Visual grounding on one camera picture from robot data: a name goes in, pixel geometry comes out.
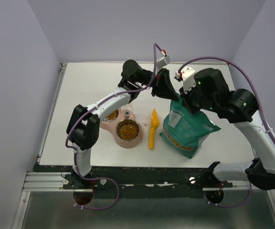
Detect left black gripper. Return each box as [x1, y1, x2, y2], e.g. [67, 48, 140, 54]
[134, 67, 179, 100]

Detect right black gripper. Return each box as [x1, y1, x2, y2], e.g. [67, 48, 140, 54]
[180, 79, 218, 114]

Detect yellow plastic scoop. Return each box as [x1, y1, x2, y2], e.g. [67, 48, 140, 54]
[148, 108, 160, 150]

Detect green pet food bag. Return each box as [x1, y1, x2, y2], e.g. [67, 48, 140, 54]
[159, 97, 221, 159]

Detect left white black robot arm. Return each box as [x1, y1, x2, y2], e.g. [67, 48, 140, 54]
[65, 55, 179, 188]

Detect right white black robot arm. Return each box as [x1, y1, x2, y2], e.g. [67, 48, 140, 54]
[175, 66, 275, 190]

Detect pink double pet feeder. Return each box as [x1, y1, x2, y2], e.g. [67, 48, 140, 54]
[100, 107, 144, 149]

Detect clear water bottle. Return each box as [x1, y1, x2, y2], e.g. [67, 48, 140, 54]
[122, 104, 133, 118]

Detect front steel bowl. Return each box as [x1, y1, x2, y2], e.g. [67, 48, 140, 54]
[116, 119, 141, 142]

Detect steel bowl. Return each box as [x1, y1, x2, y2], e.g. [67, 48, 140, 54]
[104, 109, 119, 122]
[116, 119, 141, 142]

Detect rear steel bowl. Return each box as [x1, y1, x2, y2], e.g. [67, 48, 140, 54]
[104, 109, 119, 122]

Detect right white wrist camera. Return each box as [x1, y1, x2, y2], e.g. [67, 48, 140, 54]
[175, 65, 196, 94]

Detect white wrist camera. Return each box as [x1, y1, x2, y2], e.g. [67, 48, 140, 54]
[156, 49, 171, 71]
[175, 65, 196, 94]

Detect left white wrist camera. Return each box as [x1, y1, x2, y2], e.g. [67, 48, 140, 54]
[156, 49, 171, 71]

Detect black mounting rail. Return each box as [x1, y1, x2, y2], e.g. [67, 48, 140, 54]
[33, 164, 257, 200]

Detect aluminium frame extrusion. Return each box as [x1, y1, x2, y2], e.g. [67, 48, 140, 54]
[22, 172, 70, 192]

